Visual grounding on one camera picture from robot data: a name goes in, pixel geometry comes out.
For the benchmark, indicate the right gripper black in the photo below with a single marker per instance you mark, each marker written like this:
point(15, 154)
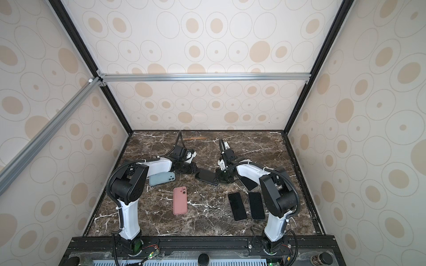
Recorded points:
point(218, 171)

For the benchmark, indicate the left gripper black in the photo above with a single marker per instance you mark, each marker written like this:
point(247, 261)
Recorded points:
point(193, 168)

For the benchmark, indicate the black phone case horizontal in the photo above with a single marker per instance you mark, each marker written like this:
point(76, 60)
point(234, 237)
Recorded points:
point(207, 176)

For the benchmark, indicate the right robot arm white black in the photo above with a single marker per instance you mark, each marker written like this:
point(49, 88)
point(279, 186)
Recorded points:
point(279, 193)

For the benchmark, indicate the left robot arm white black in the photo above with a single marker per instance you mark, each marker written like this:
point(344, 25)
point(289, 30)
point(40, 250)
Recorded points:
point(126, 183)

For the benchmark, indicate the light blue phone case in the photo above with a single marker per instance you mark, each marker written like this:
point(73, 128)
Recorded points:
point(161, 178)

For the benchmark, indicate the black phone tilted far right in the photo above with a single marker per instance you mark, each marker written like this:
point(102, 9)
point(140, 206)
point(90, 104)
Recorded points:
point(248, 183)

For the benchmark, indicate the pink phone case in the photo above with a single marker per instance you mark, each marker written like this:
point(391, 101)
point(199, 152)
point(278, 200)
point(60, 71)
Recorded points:
point(180, 200)

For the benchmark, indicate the black phone middle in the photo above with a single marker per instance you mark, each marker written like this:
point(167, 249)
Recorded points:
point(237, 206)

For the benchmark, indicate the brown wooden stick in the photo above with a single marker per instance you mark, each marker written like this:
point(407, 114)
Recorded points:
point(195, 138)

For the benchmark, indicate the black knob front centre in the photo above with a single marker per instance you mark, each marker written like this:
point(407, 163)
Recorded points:
point(203, 260)

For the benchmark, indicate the black round button right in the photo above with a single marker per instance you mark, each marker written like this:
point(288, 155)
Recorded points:
point(321, 259)

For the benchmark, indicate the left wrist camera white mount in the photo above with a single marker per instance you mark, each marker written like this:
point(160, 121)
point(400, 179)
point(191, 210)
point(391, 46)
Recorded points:
point(190, 156)

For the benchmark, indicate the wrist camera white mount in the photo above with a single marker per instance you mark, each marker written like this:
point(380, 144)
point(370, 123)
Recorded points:
point(190, 156)
point(221, 164)

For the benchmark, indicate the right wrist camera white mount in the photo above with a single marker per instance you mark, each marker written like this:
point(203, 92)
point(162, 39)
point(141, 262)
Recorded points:
point(221, 164)

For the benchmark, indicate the horizontal aluminium rail back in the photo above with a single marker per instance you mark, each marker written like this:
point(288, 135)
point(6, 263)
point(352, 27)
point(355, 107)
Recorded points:
point(211, 77)

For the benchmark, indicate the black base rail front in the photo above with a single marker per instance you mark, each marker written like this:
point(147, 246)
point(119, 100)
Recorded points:
point(184, 251)

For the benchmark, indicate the diagonal aluminium rail left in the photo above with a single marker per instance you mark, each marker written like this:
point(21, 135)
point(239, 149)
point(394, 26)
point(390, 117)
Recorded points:
point(28, 153)

